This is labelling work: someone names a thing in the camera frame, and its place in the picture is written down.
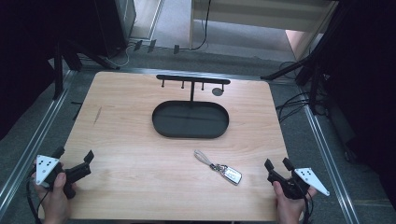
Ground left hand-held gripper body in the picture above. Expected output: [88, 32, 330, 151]
[35, 154, 92, 200]

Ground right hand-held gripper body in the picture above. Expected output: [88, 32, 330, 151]
[266, 167, 331, 201]

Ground silver car key with strap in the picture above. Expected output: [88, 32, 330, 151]
[193, 149, 244, 187]

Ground black key rack with tray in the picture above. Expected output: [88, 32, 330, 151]
[151, 74, 232, 140]

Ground person's right hand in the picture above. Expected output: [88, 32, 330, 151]
[272, 180, 318, 224]

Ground person's left hand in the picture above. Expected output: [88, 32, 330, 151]
[32, 161, 78, 224]

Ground black metal stand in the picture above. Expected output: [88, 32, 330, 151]
[50, 38, 120, 101]
[260, 0, 349, 116]

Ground dark cabinet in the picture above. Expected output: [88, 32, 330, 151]
[90, 0, 138, 59]

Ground white bench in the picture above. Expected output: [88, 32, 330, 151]
[188, 0, 340, 62]

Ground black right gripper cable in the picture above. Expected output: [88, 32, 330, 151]
[299, 191, 316, 224]

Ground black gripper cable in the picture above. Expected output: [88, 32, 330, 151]
[25, 169, 50, 224]
[299, 191, 316, 224]

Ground metal floor rail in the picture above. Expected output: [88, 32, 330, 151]
[0, 69, 78, 216]
[297, 85, 362, 224]

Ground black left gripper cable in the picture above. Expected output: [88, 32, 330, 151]
[25, 169, 50, 224]

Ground black floor cables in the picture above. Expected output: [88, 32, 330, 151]
[275, 60, 328, 124]

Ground white floor cable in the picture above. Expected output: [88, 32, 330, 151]
[104, 43, 135, 68]

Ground black hanging cable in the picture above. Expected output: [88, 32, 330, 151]
[186, 0, 213, 52]

